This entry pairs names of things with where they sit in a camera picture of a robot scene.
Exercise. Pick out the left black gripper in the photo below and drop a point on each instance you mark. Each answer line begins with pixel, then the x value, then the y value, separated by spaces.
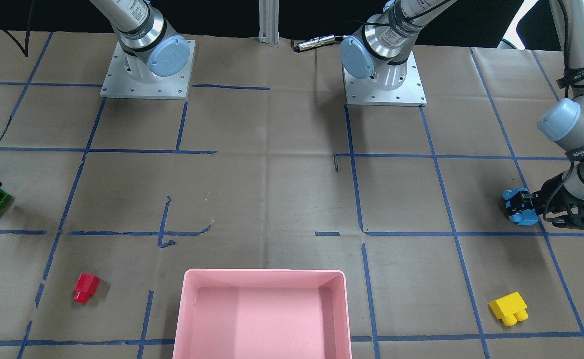
pixel 554 189

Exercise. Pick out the blue toy block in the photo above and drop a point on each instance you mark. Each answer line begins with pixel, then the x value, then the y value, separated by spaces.
pixel 512 209

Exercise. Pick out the yellow toy block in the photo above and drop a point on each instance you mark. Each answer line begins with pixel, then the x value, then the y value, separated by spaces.
pixel 510 309

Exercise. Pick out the red toy block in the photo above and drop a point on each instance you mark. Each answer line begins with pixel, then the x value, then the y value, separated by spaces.
pixel 85 287

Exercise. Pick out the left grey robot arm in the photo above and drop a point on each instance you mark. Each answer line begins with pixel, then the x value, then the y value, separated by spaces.
pixel 378 52

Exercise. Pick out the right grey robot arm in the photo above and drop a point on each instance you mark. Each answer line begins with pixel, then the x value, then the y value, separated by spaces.
pixel 145 33

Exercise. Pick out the pink plastic box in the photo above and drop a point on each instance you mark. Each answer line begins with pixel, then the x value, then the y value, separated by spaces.
pixel 263 314

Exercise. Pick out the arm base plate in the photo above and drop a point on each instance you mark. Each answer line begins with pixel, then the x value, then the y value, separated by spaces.
pixel 399 85
pixel 128 78

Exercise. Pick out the metal cable connector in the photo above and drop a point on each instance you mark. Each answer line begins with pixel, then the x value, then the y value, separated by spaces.
pixel 311 44

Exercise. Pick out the aluminium frame post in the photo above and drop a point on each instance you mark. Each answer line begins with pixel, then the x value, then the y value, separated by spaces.
pixel 268 19

